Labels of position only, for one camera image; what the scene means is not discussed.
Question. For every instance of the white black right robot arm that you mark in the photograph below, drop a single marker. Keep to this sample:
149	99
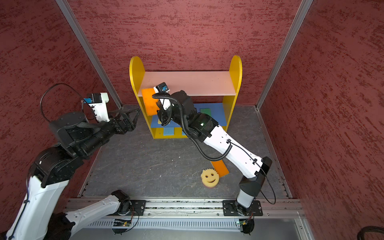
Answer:
215	144

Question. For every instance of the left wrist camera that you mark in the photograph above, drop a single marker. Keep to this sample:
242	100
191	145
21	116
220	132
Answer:
98	103

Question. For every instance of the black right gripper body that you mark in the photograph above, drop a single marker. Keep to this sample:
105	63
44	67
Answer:
168	115

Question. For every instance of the light green sponge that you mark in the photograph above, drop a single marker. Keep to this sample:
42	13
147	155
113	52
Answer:
206	111

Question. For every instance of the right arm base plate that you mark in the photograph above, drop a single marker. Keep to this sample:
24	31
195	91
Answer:
233	208

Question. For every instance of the aluminium rail frame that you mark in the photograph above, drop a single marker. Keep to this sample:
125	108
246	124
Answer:
285	217

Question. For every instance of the orange sponge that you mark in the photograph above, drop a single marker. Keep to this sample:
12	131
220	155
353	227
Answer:
220	168
150	103

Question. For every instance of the blue sponge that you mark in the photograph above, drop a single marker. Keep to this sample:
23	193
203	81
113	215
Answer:
169	131

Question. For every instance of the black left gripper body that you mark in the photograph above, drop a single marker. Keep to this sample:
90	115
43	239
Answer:
118	127

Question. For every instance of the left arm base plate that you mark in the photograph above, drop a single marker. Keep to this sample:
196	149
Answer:
138	207

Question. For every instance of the yellow smiley face sponge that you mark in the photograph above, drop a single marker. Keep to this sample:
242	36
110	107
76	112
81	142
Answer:
210	178

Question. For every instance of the yellow shelf pink blue boards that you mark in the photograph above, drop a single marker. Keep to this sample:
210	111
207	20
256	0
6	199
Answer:
225	84

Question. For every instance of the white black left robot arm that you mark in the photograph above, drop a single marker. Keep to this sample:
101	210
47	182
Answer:
54	167

